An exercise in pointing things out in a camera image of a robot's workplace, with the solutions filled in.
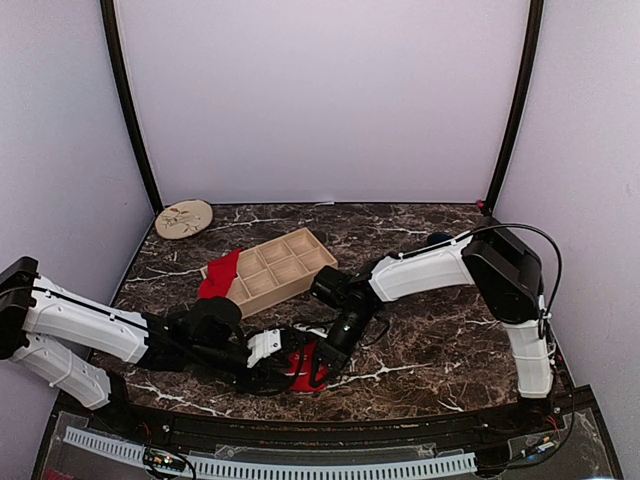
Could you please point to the black right frame post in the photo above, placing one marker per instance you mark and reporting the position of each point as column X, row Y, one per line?
column 516, row 111

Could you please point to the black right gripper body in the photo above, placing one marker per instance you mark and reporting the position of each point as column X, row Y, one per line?
column 344, row 348

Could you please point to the dark blue mug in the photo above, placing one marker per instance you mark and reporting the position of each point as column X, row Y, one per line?
column 438, row 237

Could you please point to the black front table rail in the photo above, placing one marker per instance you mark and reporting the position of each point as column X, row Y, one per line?
column 183, row 411

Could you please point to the wooden compartment tray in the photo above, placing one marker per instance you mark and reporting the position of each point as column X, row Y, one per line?
column 278, row 270

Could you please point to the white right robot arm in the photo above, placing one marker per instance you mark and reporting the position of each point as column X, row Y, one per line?
column 504, row 269

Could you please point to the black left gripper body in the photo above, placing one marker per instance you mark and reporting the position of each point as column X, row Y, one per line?
column 207, row 357

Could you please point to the plain red sock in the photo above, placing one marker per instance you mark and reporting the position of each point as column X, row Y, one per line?
column 220, row 275

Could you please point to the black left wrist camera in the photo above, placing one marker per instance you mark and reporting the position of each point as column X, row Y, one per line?
column 263, row 345

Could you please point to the black frame post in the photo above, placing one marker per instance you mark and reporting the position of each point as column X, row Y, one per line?
column 124, row 92
column 516, row 111

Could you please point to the bird painted ceramic plate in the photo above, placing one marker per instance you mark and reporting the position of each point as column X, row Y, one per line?
column 183, row 219

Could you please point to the black left frame post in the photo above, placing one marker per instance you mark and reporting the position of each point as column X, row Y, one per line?
column 124, row 92

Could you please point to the red snowflake santa sock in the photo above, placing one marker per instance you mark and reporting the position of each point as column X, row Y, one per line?
column 300, row 371

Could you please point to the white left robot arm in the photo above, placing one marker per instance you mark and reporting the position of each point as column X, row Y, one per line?
column 39, row 319

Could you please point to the white slotted cable duct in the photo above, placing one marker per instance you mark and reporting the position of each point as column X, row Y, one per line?
column 246, row 463

